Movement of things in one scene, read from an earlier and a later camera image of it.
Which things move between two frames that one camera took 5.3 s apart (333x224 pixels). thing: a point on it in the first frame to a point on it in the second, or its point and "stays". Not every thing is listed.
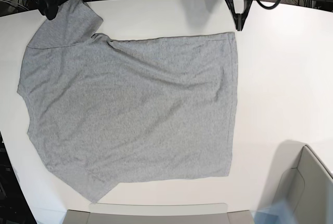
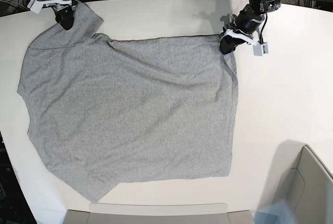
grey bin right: [298, 178] stays
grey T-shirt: [103, 110] stays
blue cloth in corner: [278, 212] stays
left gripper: [48, 1] to [64, 14]
